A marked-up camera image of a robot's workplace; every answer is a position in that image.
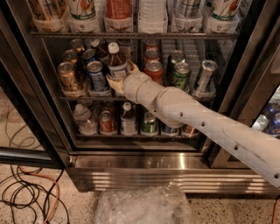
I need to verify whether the black cable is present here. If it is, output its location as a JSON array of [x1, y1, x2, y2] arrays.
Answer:
[[0, 163, 71, 224]]

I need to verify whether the middle wire shelf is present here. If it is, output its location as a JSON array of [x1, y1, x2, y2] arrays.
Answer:
[[59, 95, 213, 104]]

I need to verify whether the gold can bottom front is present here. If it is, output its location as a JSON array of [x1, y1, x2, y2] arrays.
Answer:
[[182, 125, 199, 137]]

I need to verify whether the gold can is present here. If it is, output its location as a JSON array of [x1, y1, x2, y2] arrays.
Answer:
[[62, 49, 84, 75], [69, 38, 86, 54], [182, 125, 199, 137], [57, 61, 83, 92]]

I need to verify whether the silver bottle top shelf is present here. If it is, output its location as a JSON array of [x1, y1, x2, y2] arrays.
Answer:
[[171, 0, 202, 33]]

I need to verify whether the clear plastic bag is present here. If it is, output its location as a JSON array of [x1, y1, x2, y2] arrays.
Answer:
[[94, 186, 193, 224]]

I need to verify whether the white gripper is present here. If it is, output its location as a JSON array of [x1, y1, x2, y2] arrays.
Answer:
[[106, 60, 163, 107]]

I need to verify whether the white green bottle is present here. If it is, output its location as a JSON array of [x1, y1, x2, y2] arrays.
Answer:
[[204, 0, 241, 33], [67, 0, 100, 33]]

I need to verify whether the top wire shelf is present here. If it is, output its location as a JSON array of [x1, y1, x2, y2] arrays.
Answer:
[[30, 31, 239, 39]]

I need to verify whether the red cola can front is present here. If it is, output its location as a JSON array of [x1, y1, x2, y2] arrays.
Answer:
[[144, 60, 163, 84]]

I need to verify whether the red bottle top shelf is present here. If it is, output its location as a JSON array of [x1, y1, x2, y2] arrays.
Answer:
[[104, 0, 133, 32]]

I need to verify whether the tan bottle top shelf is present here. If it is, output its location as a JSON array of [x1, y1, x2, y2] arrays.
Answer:
[[26, 0, 70, 32]]

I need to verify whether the silver slim can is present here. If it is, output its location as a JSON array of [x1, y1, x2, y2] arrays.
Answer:
[[193, 59, 218, 93]]

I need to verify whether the green can bottom front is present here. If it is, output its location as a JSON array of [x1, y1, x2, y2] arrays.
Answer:
[[142, 112, 158, 134]]

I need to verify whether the blue can behind right door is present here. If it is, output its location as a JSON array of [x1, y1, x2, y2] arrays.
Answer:
[[262, 103, 280, 137]]

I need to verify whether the wire shelf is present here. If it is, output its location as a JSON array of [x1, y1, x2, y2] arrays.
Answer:
[[59, 95, 213, 104], [30, 31, 239, 39]]

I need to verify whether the white bottle top shelf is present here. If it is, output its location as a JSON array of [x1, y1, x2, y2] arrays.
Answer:
[[138, 0, 168, 34]]

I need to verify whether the brown tea bottle behind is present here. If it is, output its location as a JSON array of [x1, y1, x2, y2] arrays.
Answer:
[[90, 38, 109, 66]]

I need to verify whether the green can back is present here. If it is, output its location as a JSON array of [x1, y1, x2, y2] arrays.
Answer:
[[166, 50, 186, 84]]

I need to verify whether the red cola can middle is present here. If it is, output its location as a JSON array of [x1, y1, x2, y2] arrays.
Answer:
[[143, 49, 160, 62]]

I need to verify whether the gold can back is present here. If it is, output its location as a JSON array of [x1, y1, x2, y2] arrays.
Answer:
[[69, 38, 86, 54]]

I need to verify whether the blue can middle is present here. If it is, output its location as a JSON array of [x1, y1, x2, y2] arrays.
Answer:
[[81, 49, 98, 66]]

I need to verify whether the green can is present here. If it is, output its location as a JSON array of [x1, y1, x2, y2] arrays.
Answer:
[[170, 62, 192, 90], [166, 50, 186, 84], [142, 112, 158, 134]]

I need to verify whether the white green bottle top left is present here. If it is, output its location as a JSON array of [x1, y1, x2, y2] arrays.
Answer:
[[67, 0, 100, 33]]

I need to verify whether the blue can bottom front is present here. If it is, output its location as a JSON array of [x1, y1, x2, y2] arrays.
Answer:
[[161, 123, 179, 137]]

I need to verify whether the right glass fridge door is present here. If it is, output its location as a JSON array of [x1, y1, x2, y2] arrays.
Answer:
[[200, 0, 280, 170]]

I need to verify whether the clear water bottle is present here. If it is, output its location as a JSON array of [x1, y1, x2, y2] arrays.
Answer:
[[73, 104, 97, 136]]

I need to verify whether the red can bottom shelf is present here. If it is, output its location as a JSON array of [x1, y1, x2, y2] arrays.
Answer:
[[99, 110, 116, 133]]

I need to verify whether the orange cable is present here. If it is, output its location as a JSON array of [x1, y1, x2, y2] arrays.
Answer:
[[17, 164, 61, 224]]

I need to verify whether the white green bottle top right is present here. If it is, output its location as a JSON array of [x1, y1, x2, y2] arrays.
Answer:
[[204, 0, 241, 33]]

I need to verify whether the red cola can back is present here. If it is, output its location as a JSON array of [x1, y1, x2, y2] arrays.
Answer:
[[143, 39, 159, 50]]

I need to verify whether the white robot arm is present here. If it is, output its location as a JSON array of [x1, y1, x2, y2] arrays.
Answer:
[[106, 63, 280, 188]]

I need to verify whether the red cola can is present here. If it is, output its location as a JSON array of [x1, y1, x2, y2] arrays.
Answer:
[[143, 49, 160, 62], [144, 60, 163, 84], [143, 39, 159, 50]]

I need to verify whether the glass fridge door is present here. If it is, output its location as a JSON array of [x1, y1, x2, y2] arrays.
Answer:
[[200, 0, 280, 170], [0, 17, 69, 169]]

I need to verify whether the gold can middle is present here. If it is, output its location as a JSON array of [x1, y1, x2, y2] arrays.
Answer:
[[62, 49, 84, 75]]

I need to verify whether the left glass fridge door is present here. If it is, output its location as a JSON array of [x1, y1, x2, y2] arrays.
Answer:
[[0, 17, 69, 169]]

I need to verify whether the brown tea bottle white label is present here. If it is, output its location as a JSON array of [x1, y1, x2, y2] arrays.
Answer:
[[107, 42, 130, 81]]

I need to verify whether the small tea bottle bottom shelf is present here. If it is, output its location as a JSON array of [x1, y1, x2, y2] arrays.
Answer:
[[121, 101, 137, 136]]

